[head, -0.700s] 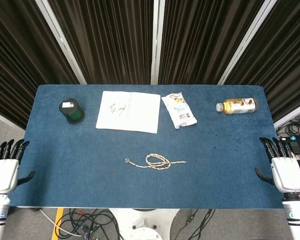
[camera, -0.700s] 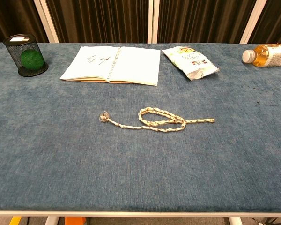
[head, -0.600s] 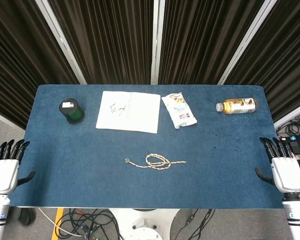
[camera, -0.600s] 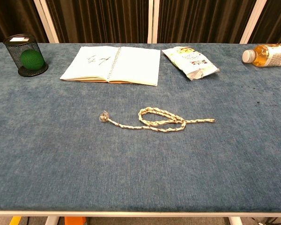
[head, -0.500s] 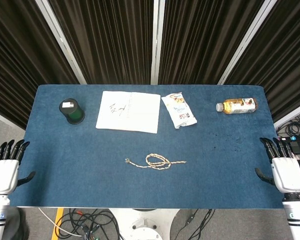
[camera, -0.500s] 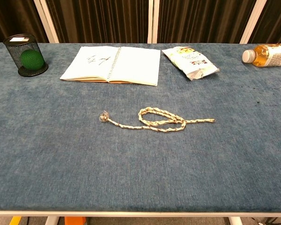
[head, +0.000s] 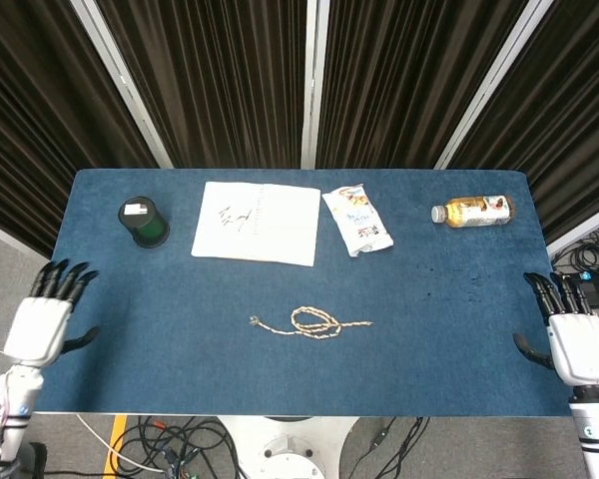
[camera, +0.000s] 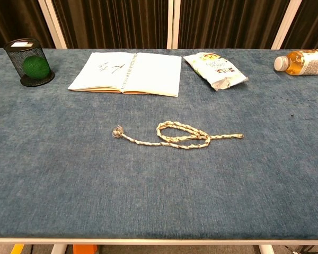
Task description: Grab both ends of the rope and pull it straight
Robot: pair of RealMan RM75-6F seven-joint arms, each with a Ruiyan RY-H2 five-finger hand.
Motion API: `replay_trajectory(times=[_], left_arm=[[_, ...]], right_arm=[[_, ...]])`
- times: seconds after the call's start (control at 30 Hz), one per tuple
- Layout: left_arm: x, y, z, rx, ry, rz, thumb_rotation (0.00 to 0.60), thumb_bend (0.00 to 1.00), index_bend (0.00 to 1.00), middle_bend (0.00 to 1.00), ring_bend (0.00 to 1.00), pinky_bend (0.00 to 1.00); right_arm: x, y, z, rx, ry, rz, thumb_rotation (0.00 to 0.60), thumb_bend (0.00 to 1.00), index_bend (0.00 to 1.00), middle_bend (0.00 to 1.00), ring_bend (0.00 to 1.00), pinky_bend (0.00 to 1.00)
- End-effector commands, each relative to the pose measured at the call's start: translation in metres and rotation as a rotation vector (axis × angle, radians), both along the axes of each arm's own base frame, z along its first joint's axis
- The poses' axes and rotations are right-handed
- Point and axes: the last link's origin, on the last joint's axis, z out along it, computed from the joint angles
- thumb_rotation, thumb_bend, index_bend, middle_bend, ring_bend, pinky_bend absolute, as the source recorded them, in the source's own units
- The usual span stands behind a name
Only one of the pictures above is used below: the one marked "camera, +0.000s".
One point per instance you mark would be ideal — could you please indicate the blue table cloth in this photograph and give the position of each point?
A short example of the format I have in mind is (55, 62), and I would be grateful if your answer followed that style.
(159, 172)

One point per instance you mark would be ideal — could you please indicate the orange box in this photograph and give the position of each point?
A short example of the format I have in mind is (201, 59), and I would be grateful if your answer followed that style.
(85, 249)

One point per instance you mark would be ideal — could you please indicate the black mesh pen holder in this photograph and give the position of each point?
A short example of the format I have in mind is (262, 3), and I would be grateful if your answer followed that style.
(16, 61)

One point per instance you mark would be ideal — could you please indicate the white table frame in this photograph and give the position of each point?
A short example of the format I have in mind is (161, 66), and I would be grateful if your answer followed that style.
(159, 241)

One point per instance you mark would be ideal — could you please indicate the yellow object under table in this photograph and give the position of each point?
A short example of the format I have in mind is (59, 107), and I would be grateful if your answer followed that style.
(16, 249)

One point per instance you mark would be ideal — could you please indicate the tea bottle with white cap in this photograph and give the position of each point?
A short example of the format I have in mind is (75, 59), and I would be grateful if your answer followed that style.
(304, 63)

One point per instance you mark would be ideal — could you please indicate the white partition frame post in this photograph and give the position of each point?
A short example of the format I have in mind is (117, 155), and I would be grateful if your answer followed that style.
(173, 23)
(286, 23)
(53, 23)

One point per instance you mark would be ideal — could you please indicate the open spiral notebook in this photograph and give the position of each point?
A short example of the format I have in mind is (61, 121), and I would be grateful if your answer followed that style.
(148, 74)

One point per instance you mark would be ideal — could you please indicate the green ball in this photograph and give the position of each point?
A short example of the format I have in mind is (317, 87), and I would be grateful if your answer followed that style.
(36, 67)

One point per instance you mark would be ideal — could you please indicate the white card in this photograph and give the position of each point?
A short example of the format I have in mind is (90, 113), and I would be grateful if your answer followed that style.
(22, 44)

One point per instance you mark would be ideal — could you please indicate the white snack bag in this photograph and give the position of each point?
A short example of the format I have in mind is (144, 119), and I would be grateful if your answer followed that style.
(217, 71)

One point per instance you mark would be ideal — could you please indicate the dark brown curtain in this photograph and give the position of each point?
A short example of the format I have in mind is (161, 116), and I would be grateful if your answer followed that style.
(111, 23)

